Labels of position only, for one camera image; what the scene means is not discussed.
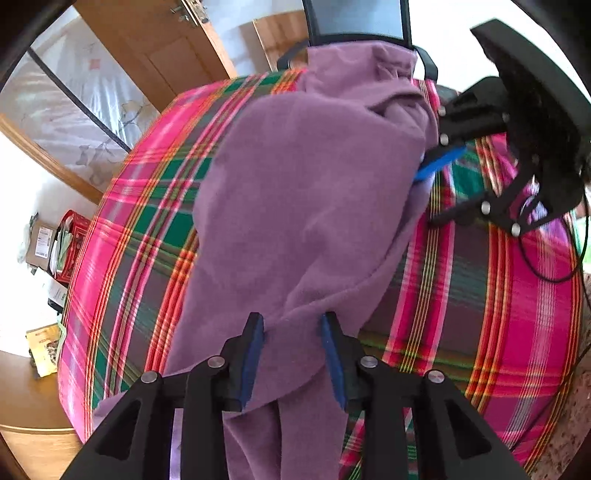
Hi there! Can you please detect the white carton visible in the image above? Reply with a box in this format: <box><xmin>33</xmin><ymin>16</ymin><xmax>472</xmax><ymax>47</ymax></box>
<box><xmin>46</xmin><ymin>277</ymin><xmax>68</xmax><ymax>310</ymax></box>

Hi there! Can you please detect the low wooden cabinet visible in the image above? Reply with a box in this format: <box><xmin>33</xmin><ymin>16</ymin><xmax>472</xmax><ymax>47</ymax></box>
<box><xmin>253</xmin><ymin>11</ymin><xmax>309</xmax><ymax>72</ymax></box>

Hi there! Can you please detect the wooden door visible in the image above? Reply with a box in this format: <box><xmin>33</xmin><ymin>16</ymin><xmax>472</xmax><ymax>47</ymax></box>
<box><xmin>74</xmin><ymin>0</ymin><xmax>238</xmax><ymax>114</ymax></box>

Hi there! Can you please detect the white floral mosquito net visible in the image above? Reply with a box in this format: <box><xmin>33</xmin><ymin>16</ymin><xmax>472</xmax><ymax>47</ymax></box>
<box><xmin>0</xmin><ymin>32</ymin><xmax>160</xmax><ymax>192</ymax></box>

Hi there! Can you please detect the wooden door frame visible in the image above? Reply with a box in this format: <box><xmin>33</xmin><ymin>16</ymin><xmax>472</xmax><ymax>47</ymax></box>
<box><xmin>0</xmin><ymin>113</ymin><xmax>105</xmax><ymax>204</ymax></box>

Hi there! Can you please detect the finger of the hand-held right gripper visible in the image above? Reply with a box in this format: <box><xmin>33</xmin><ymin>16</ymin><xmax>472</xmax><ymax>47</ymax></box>
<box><xmin>429</xmin><ymin>157</ymin><xmax>550</xmax><ymax>236</ymax></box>
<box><xmin>414</xmin><ymin>78</ymin><xmax>509</xmax><ymax>182</ymax></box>

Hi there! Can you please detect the pink plaid bed sheet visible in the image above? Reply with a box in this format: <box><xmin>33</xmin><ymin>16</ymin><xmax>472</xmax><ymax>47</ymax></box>
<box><xmin>56</xmin><ymin>69</ymin><xmax>585</xmax><ymax>480</ymax></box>

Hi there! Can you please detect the wooden wardrobe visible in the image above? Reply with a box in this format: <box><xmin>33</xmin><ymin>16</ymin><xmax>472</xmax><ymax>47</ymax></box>
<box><xmin>0</xmin><ymin>348</ymin><xmax>84</xmax><ymax>467</ymax></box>

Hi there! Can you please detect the yellow paper bag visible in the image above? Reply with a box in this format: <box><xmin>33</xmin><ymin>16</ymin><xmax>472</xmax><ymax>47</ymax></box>
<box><xmin>25</xmin><ymin>323</ymin><xmax>65</xmax><ymax>377</ymax></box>

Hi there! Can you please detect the red gift bag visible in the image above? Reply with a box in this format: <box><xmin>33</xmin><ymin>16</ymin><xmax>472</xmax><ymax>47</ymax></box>
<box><xmin>53</xmin><ymin>210</ymin><xmax>93</xmax><ymax>282</ymax></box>

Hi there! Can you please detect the cardboard box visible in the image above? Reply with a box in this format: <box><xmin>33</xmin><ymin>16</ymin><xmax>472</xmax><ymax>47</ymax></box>
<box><xmin>25</xmin><ymin>220</ymin><xmax>58</xmax><ymax>273</ymax></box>

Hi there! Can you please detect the black mesh office chair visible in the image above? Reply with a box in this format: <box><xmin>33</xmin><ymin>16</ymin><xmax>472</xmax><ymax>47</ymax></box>
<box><xmin>277</xmin><ymin>0</ymin><xmax>438</xmax><ymax>81</ymax></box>

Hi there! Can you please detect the purple fleece garment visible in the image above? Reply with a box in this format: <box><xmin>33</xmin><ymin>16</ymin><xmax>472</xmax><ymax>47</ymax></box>
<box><xmin>92</xmin><ymin>41</ymin><xmax>440</xmax><ymax>480</ymax></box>

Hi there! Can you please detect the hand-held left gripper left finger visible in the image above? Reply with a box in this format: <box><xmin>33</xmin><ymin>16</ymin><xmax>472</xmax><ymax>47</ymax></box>
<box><xmin>60</xmin><ymin>312</ymin><xmax>265</xmax><ymax>480</ymax></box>

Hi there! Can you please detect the black cable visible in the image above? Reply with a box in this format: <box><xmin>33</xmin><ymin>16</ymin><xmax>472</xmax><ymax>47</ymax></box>
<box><xmin>517</xmin><ymin>194</ymin><xmax>589</xmax><ymax>284</ymax></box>

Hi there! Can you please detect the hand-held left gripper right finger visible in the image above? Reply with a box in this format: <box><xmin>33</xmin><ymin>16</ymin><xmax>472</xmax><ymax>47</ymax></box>
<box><xmin>322</xmin><ymin>312</ymin><xmax>532</xmax><ymax>480</ymax></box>

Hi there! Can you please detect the metal door handle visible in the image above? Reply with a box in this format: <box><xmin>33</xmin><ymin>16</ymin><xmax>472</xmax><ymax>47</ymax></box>
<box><xmin>170</xmin><ymin>0</ymin><xmax>208</xmax><ymax>24</ymax></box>

